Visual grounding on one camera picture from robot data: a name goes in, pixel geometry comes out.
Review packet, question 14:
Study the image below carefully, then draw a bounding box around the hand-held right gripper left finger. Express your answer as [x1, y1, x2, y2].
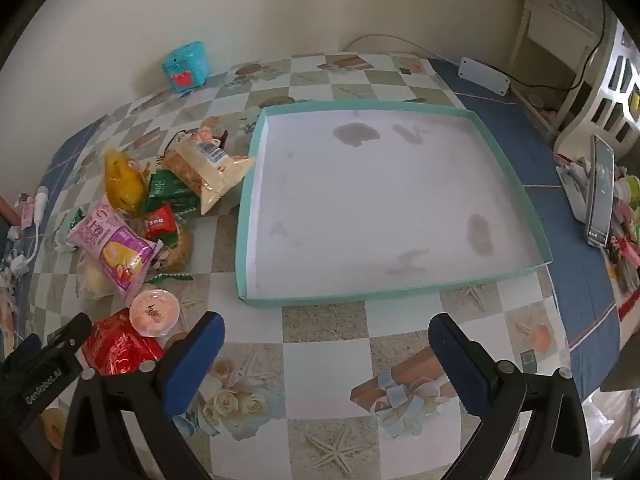
[62, 311, 227, 480]

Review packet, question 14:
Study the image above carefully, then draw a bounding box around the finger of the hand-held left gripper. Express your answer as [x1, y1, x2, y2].
[47, 312, 94, 357]

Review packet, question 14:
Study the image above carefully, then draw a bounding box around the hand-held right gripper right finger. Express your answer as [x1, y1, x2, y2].
[428, 312, 594, 480]

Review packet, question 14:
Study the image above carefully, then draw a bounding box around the clear bun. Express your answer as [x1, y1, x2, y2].
[75, 252, 132, 303]

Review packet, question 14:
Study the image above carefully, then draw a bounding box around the orange jelly cup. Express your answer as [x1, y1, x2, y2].
[128, 284, 181, 337]

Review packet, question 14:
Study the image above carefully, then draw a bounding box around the pink cake packet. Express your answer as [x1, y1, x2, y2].
[66, 196, 165, 306]

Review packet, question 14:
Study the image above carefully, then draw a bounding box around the green foil candy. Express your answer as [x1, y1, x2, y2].
[54, 206, 85, 253]

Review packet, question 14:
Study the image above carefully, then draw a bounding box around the green-edged cookie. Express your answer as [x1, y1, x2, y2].
[150, 222, 196, 282]

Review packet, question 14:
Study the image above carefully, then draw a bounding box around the small red snack packet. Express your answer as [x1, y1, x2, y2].
[144, 202, 177, 242]

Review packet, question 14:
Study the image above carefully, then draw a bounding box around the yellow snack packet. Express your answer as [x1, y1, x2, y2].
[103, 147, 151, 212]

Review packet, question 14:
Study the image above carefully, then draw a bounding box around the green snack packet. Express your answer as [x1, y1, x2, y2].
[141, 169, 200, 216]

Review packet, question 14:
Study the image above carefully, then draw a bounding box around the beige biscuit packet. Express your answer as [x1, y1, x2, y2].
[161, 130, 257, 217]

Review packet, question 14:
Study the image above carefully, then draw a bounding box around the teal cardboard tray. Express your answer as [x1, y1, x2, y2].
[235, 101, 553, 309]

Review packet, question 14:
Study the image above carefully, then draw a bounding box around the checkered printed tablecloth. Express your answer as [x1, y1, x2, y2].
[0, 51, 623, 480]

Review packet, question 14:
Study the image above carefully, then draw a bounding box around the small pink card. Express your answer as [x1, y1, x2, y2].
[16, 191, 34, 227]

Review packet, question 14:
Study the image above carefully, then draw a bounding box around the white plastic bag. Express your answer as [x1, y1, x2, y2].
[582, 390, 640, 466]

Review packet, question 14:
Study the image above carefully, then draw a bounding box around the white phone stand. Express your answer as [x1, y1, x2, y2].
[556, 157, 593, 223]

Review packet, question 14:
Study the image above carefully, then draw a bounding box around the smartphone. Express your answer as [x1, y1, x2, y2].
[584, 135, 617, 248]

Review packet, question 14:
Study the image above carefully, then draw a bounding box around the white power strip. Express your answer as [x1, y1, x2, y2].
[458, 56, 511, 96]

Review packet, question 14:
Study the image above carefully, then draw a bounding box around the teal toy cube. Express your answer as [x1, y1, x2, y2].
[161, 41, 210, 94]

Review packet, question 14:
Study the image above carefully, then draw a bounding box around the white cutout shelf panel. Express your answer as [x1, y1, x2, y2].
[552, 10, 640, 148]

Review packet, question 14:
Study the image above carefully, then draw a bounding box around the white wooden stand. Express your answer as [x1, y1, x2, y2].
[507, 0, 601, 111]

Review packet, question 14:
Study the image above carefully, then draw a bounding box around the white earphone cable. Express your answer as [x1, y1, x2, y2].
[9, 186, 49, 277]

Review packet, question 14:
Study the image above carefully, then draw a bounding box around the black cable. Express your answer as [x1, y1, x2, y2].
[505, 2, 608, 92]

